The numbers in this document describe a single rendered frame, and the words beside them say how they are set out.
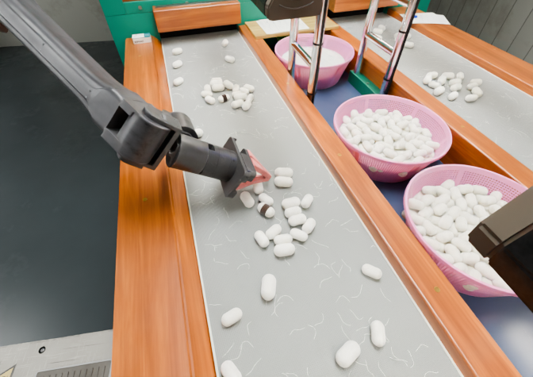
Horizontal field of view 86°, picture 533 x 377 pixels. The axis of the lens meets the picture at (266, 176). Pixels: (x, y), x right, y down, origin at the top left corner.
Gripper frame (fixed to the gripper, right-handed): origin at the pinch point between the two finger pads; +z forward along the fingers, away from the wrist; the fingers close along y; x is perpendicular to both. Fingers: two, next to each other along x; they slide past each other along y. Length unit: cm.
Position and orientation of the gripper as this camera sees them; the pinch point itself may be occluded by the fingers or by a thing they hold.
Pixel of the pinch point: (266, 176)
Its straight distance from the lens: 57.1
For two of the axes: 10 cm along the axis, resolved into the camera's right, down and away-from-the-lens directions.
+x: -5.7, 6.8, 4.6
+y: -3.2, -7.0, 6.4
